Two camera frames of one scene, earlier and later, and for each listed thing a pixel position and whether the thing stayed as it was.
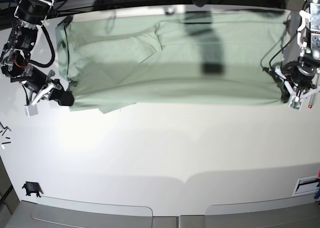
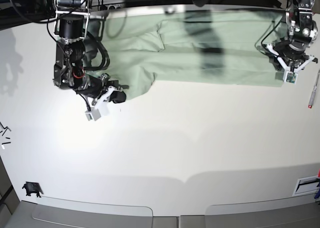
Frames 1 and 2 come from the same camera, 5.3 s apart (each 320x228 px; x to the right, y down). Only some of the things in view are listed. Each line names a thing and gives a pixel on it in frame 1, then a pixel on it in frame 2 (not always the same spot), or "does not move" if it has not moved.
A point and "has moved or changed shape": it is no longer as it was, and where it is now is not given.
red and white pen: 311,101 does not move
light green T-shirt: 123,61 has moved or changed shape
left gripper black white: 35,80 → 101,88
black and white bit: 2,145 does not move
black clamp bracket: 32,187 does not move
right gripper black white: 303,76 → 291,59
